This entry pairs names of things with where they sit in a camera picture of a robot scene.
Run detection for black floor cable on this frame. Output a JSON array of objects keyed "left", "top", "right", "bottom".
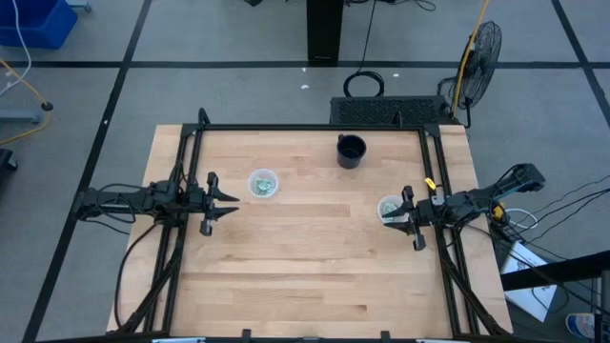
[
  {"left": 527, "top": 189, "right": 610, "bottom": 245},
  {"left": 522, "top": 174, "right": 610, "bottom": 235}
]

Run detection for white cardboard box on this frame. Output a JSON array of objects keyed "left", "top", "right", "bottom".
[{"left": 499, "top": 239, "right": 559, "bottom": 325}]

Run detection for black hanging cable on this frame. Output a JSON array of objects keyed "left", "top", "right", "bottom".
[{"left": 342, "top": 0, "right": 386, "bottom": 99}]

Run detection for yellow hanging power cable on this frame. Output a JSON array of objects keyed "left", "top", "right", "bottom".
[{"left": 450, "top": 0, "right": 493, "bottom": 118}]

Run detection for blue plastic bin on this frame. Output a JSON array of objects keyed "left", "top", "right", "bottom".
[{"left": 0, "top": 0, "right": 79, "bottom": 50}]

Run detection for white floor cable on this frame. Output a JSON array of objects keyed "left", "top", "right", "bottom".
[{"left": 0, "top": 0, "right": 33, "bottom": 97}]

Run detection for grey stand foot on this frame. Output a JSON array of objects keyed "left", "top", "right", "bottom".
[{"left": 0, "top": 108, "right": 44, "bottom": 126}]

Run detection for black enamel mug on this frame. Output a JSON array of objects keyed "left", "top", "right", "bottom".
[{"left": 335, "top": 133, "right": 369, "bottom": 171}]

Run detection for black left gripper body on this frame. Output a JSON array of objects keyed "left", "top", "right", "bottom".
[{"left": 183, "top": 171, "right": 219, "bottom": 237}]

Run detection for clear plastic deli container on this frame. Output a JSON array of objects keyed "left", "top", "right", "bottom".
[
  {"left": 376, "top": 193, "right": 407, "bottom": 226},
  {"left": 246, "top": 168, "right": 280, "bottom": 200}
]

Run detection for black floor fan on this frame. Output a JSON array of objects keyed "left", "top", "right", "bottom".
[{"left": 437, "top": 20, "right": 504, "bottom": 129}]

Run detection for yellow floor cable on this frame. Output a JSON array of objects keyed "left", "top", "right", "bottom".
[{"left": 0, "top": 57, "right": 54, "bottom": 147}]

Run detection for black computer tower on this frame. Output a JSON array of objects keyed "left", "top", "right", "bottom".
[{"left": 329, "top": 94, "right": 452, "bottom": 128}]

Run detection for black aluminium table frame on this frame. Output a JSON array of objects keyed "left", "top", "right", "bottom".
[{"left": 107, "top": 107, "right": 514, "bottom": 343}]

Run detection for tall black pillar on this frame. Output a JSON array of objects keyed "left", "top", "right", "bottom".
[{"left": 306, "top": 0, "right": 345, "bottom": 67}]

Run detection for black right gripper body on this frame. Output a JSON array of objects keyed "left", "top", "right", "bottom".
[{"left": 401, "top": 185, "right": 449, "bottom": 252}]

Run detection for white coiled cable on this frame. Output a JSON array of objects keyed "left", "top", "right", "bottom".
[{"left": 503, "top": 207, "right": 540, "bottom": 232}]

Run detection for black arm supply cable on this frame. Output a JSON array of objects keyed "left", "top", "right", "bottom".
[{"left": 112, "top": 220, "right": 162, "bottom": 331}]

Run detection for white blue shoe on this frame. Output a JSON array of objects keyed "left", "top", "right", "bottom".
[{"left": 564, "top": 312, "right": 598, "bottom": 341}]

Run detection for black metal beam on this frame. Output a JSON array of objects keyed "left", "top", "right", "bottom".
[{"left": 499, "top": 250, "right": 610, "bottom": 293}]

